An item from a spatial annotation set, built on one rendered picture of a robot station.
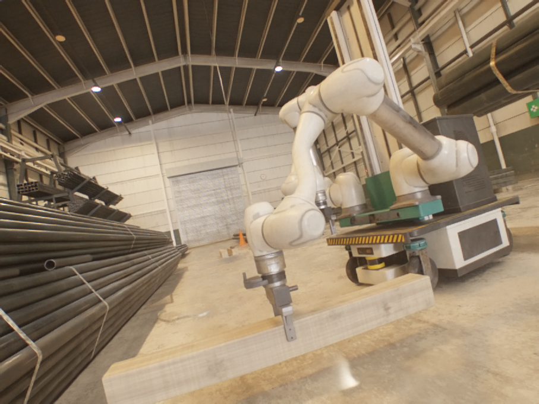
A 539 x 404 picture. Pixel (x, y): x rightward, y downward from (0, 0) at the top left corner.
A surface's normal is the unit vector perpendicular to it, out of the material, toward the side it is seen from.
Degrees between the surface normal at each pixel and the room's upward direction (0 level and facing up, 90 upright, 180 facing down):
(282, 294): 90
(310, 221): 97
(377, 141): 90
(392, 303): 90
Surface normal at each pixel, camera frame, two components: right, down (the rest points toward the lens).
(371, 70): 0.46, -0.22
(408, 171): -0.79, 0.10
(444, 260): -0.90, 0.19
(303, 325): 0.22, -0.11
